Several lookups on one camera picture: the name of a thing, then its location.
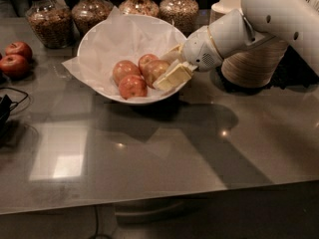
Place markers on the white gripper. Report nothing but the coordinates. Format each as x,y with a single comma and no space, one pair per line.
198,52

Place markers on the bowl apple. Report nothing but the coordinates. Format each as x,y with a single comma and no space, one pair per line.
153,70
124,68
144,59
133,86

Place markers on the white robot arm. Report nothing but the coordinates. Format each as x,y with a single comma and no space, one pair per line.
256,24

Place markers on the white bowl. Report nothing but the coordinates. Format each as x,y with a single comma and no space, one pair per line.
99,83

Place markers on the rear paper bowl stack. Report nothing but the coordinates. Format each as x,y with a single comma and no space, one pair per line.
223,7

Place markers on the upper red table apple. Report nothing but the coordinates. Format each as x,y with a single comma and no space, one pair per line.
20,48

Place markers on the red table apple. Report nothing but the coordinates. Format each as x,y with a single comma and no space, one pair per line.
14,66
20,48

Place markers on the lower red table apple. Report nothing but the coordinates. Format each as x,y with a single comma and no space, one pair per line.
14,66

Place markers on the cereal jar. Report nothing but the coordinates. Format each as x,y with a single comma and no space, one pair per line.
88,13
52,23
140,7
180,13

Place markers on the white paper liner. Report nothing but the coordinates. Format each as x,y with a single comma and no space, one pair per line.
116,40

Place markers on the black mat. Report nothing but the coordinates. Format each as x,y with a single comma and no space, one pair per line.
291,72

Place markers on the far left cereal jar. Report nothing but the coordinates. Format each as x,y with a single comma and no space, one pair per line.
52,23

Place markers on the black device with cable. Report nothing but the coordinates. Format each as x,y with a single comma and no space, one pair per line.
12,102

